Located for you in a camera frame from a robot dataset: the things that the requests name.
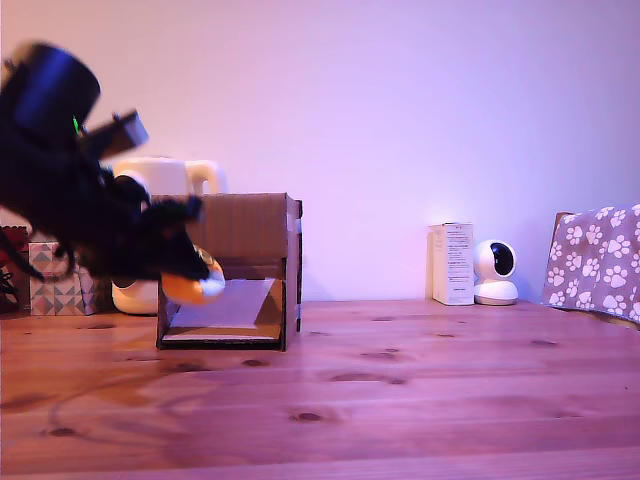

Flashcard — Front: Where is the orange and white footbag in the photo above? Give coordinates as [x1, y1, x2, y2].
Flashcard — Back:
[161, 243, 227, 307]

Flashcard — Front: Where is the cardboard dice tower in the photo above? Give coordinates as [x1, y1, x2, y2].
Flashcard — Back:
[152, 192, 304, 353]

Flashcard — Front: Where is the white electric kettle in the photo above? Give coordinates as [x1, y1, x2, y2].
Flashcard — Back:
[110, 156, 232, 317]

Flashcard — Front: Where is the triangle pattern tissue box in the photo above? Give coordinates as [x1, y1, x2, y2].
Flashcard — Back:
[27, 241, 114, 318]

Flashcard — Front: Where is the red scalloped container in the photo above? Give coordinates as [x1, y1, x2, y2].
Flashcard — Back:
[0, 224, 31, 315]

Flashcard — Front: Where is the white printed carton box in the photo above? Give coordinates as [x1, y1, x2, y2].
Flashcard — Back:
[426, 222, 476, 307]

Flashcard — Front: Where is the paw print blanket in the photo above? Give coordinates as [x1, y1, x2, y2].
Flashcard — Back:
[542, 203, 640, 326]

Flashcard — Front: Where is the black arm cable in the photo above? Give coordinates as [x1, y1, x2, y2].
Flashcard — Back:
[0, 232, 81, 282]

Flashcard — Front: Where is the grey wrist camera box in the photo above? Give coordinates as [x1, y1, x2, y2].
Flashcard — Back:
[82, 108, 151, 157]

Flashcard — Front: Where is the small white round camera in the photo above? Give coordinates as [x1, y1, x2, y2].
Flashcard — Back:
[471, 239, 520, 307]

